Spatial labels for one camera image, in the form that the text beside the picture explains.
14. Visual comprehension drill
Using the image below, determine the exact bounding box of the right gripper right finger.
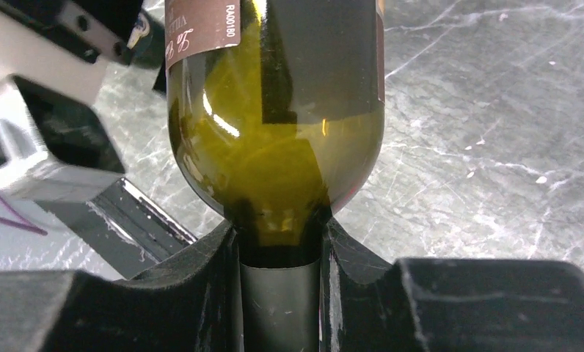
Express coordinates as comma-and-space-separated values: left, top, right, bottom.
322, 221, 584, 351

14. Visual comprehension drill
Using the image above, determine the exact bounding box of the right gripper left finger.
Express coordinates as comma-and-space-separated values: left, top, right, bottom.
0, 223, 241, 351

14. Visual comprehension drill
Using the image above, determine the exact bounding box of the olive green wine bottle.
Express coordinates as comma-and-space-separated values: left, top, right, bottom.
164, 1, 384, 351

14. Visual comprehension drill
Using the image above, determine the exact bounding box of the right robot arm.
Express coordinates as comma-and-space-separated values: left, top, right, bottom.
0, 1, 584, 351

